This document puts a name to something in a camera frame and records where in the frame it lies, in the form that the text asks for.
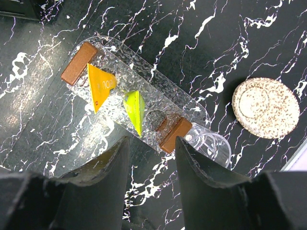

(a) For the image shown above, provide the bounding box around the green toothpaste tube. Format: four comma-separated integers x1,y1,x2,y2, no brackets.
123,91,145,137

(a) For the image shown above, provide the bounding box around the yellow toothpaste tube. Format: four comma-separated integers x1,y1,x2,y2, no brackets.
87,63,117,114

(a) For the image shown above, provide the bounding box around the clear plastic cup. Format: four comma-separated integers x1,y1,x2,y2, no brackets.
184,123,232,168

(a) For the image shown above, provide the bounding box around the clear acrylic rack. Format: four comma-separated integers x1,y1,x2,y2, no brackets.
61,36,211,152

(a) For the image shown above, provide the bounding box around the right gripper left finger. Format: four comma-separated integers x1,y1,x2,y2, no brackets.
0,137,130,230

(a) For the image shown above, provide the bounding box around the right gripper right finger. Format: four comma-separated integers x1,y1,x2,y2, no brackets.
175,137,307,230

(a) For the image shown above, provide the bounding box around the speckled round coaster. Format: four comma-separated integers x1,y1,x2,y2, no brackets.
231,78,300,139

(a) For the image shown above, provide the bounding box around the black plastic bin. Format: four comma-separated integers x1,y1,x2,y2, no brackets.
0,0,64,22

